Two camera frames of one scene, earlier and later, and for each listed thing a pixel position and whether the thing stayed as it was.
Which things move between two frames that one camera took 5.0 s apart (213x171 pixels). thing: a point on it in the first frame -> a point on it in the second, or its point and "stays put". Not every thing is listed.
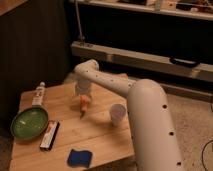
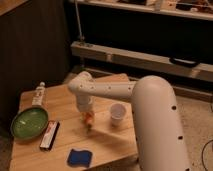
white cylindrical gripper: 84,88 -> 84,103
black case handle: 184,62 stays put
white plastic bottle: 38,95 stays put
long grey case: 136,58 stays put
